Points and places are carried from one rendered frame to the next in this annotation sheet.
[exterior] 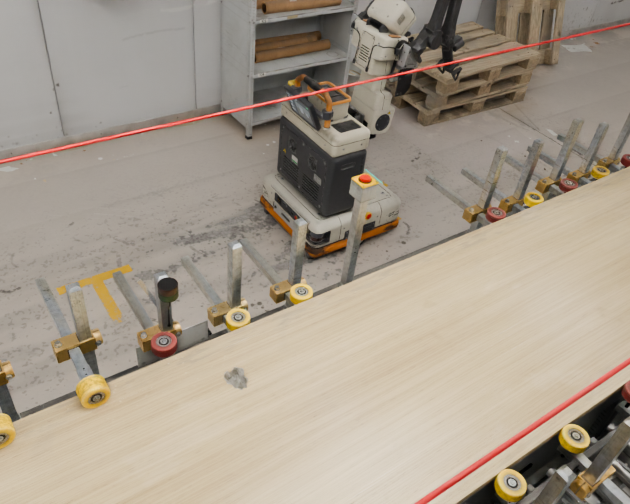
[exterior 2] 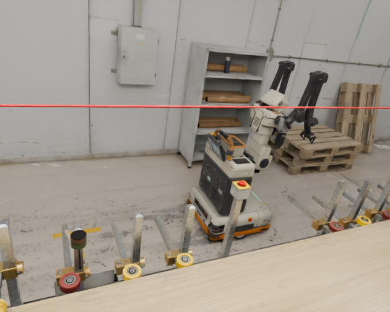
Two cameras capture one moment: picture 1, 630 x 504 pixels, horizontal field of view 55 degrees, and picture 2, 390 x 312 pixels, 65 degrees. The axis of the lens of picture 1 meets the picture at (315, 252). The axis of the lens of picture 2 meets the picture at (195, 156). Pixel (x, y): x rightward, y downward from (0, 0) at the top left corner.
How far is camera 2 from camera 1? 0.63 m
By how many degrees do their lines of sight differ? 17
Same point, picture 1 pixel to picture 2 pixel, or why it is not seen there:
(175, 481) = not seen: outside the picture
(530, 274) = (363, 275)
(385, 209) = (261, 216)
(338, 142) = (234, 169)
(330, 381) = not seen: outside the picture
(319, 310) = (194, 276)
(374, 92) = (260, 144)
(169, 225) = (130, 207)
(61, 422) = not seen: outside the picture
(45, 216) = (64, 192)
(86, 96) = (105, 133)
